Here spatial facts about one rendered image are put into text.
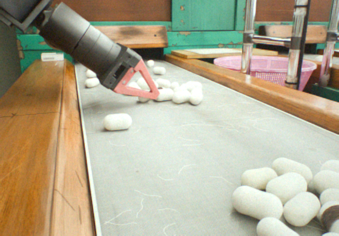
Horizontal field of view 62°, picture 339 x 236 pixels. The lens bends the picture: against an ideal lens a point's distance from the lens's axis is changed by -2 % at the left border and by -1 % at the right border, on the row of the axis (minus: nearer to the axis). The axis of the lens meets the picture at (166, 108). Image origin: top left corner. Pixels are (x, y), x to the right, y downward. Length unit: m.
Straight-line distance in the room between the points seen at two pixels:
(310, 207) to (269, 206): 0.03
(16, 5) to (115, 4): 0.59
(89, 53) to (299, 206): 0.33
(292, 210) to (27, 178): 0.19
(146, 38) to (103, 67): 0.52
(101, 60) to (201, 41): 0.67
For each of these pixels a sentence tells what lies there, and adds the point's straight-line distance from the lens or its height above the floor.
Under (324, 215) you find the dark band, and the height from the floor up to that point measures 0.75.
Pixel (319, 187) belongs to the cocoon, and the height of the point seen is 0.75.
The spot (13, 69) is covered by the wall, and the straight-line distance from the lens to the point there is 1.81.
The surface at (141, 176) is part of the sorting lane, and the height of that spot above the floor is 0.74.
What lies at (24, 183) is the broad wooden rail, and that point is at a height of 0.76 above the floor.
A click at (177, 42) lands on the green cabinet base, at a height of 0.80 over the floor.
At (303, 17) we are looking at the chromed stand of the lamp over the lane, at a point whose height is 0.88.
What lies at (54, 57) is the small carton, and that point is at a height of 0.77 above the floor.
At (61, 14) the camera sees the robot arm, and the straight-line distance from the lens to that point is 0.43.
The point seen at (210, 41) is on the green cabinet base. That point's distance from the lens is 1.07.
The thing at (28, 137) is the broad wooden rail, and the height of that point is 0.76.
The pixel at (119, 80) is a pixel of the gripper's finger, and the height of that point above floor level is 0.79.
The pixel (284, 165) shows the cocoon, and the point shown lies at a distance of 0.27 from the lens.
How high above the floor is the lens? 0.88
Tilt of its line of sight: 17 degrees down
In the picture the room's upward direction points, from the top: straight up
